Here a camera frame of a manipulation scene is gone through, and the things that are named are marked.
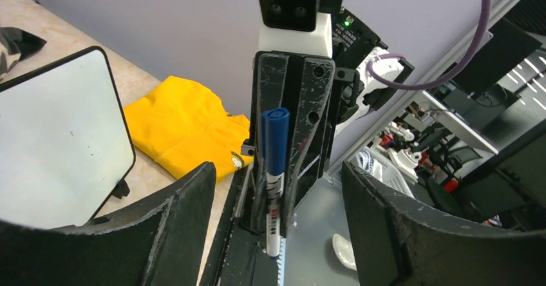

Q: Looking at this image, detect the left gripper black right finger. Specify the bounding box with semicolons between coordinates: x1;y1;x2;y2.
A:
341;162;545;285

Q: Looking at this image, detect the white marker pen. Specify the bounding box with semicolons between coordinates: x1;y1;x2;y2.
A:
261;108;290;258

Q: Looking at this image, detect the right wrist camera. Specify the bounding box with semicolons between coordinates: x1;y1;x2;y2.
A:
258;0;343;59

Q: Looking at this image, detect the white whiteboard black frame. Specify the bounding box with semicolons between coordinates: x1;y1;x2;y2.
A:
1;46;136;229

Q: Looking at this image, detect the white toothed cable rail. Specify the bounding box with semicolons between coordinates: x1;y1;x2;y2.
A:
276;250;286;286

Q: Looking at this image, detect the yellow cloth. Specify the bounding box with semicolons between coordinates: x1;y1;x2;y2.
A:
124;76;253;182

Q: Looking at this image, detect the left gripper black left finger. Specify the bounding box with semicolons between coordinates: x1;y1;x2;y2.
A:
1;162;216;285

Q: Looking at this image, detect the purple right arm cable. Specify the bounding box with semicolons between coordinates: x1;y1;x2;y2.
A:
366;0;493;92

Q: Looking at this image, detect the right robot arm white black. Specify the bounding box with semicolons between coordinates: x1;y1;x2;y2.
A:
242;10;394;235

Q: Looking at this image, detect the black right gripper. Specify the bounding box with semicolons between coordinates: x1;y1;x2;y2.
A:
249;52;364;233

